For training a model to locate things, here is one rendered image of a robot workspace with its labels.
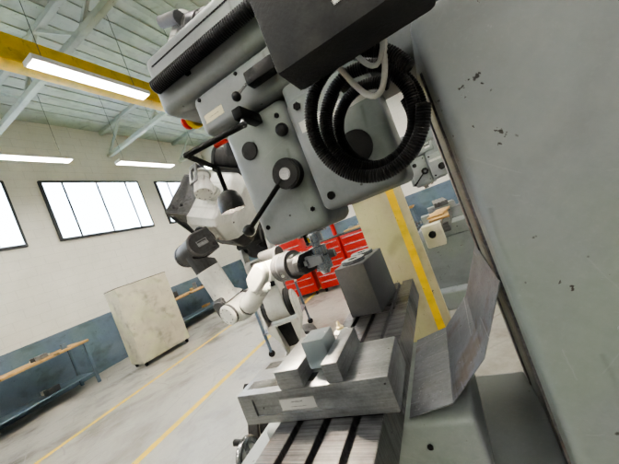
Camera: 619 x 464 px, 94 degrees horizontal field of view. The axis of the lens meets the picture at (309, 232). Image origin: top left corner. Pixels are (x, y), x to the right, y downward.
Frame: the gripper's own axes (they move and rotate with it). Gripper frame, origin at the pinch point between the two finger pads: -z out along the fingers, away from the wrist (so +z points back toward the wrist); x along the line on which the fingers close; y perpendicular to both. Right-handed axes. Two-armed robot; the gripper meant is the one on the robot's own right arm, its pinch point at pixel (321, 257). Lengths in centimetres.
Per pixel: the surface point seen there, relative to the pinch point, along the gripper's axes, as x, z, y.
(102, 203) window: 172, 847, -265
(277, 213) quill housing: -10.1, -1.1, -14.7
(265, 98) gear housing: -8.5, -9.3, -39.7
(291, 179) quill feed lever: -10.4, -9.6, -20.0
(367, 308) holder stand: 23.1, 9.6, 25.4
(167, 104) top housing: -19, 14, -51
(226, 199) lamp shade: -11.8, 14.9, -24.2
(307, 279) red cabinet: 351, 388, 91
